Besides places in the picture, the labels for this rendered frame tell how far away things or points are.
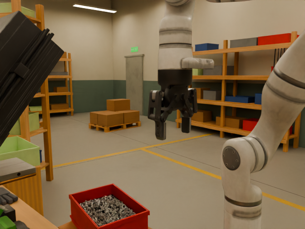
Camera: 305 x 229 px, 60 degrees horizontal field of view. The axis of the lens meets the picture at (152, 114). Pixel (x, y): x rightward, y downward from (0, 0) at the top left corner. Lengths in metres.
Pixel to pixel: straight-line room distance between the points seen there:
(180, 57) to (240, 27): 6.25
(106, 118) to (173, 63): 6.23
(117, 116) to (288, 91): 6.49
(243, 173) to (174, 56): 0.32
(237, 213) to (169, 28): 0.46
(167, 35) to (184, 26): 0.04
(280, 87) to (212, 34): 6.70
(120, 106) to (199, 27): 3.03
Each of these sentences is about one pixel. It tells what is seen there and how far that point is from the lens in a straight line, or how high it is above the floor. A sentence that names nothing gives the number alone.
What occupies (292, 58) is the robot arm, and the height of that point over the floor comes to 1.46.
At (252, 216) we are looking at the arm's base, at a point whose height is 1.09.
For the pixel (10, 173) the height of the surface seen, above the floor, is 1.13.
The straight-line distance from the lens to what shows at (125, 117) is 7.13.
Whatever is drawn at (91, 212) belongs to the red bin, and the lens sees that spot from 1.16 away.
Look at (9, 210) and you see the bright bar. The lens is 0.99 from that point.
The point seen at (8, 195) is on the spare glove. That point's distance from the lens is 1.34.
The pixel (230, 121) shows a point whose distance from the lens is 6.24.
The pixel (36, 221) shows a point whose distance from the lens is 1.13.
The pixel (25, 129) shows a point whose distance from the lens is 3.41.
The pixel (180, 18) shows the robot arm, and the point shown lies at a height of 1.54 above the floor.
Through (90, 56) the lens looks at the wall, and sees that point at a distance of 10.77.
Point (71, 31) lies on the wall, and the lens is 10.59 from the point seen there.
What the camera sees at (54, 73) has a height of 1.48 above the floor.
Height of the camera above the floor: 1.43
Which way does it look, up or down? 8 degrees down
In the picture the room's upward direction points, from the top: straight up
